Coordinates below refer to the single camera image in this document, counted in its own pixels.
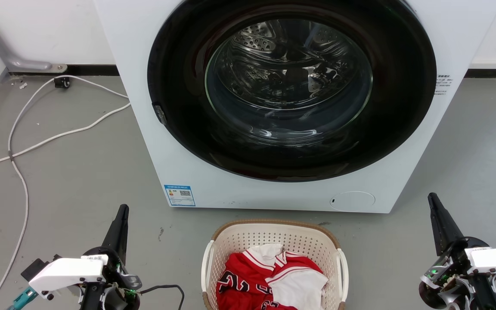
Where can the cream plastic laundry basket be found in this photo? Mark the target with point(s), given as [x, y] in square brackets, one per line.
[248, 237]

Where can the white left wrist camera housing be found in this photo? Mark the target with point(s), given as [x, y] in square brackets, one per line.
[65, 272]

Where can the red basketball jersey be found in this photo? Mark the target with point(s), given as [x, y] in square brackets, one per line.
[241, 280]

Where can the grey wall pipe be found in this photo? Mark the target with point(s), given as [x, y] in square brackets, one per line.
[2, 45]

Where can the teal connector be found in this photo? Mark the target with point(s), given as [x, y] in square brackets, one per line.
[22, 299]

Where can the blue energy label sticker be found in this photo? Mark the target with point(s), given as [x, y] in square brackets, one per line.
[179, 195]

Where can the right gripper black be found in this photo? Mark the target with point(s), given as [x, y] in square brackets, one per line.
[459, 275]

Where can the round white filter cover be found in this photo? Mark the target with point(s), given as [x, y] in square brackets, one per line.
[352, 201]

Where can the black round glass washer door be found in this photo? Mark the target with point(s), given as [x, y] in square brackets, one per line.
[179, 107]

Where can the white front-load washing machine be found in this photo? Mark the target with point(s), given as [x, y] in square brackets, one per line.
[123, 51]

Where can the white garment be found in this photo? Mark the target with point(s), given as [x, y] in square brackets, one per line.
[302, 288]

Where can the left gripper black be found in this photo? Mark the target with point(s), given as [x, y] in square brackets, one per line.
[110, 269]

